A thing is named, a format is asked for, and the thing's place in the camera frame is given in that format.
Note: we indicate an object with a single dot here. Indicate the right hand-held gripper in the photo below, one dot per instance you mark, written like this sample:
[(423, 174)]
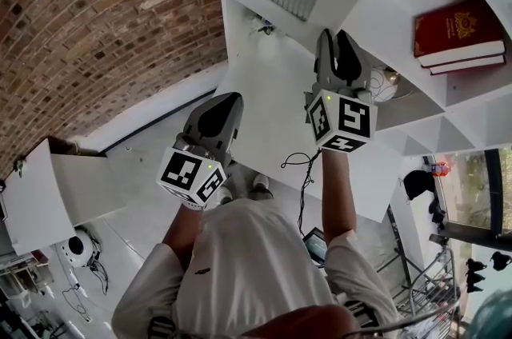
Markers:
[(352, 117)]

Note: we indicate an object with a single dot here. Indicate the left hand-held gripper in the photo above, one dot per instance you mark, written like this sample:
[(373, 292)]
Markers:
[(180, 173)]

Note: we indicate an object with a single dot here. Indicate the person's left forearm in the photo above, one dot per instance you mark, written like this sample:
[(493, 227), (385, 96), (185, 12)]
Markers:
[(182, 237)]

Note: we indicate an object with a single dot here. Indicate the person's right forearm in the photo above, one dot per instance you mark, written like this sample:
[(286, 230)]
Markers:
[(338, 197)]

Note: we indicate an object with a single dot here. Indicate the white globe brass desk lamp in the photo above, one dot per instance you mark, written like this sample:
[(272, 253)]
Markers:
[(382, 89)]

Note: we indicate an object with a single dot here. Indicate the white desk with drawers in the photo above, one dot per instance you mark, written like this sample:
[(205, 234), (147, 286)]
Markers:
[(272, 109)]

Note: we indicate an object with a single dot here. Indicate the white side cabinet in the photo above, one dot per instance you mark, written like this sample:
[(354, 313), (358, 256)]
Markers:
[(40, 201)]

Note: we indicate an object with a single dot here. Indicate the person's left white shoe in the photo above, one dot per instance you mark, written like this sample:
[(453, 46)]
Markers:
[(224, 195)]

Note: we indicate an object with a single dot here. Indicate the person's white shoe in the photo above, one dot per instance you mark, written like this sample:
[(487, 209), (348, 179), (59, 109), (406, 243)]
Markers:
[(224, 195), (262, 185)]

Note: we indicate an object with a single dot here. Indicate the person's right white shoe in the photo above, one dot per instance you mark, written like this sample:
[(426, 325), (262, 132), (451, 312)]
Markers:
[(262, 185)]

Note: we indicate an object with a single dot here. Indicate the pastel artificial flower bouquet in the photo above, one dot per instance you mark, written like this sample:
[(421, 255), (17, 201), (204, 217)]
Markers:
[(264, 29)]

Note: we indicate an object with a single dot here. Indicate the black cap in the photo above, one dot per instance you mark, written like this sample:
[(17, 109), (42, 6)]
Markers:
[(418, 183)]

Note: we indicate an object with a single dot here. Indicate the red and blue packet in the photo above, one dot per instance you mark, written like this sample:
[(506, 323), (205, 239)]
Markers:
[(440, 168)]

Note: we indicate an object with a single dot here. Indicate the person's white shirt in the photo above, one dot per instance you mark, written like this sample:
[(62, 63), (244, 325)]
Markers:
[(256, 269)]

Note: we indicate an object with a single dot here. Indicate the black tablet with green screen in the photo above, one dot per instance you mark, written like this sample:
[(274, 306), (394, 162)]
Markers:
[(315, 247)]

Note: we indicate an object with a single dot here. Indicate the black cloth item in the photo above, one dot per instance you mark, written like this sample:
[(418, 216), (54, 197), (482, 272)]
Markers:
[(437, 211)]

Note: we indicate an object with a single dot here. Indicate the white round appliance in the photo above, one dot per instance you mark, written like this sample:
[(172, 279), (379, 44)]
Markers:
[(78, 249)]

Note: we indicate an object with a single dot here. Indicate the black framed window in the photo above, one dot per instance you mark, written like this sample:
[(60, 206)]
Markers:
[(472, 189)]

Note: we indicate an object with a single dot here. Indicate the small green plant sprig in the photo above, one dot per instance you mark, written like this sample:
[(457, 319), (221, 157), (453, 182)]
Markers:
[(19, 164)]

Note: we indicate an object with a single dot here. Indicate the person's face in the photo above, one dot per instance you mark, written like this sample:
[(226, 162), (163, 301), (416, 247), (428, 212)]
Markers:
[(304, 321)]

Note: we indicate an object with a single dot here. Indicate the grey metal rack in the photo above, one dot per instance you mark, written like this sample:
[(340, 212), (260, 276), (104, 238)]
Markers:
[(432, 289)]

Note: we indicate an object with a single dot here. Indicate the teal cap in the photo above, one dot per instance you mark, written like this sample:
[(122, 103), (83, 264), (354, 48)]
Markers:
[(494, 317)]

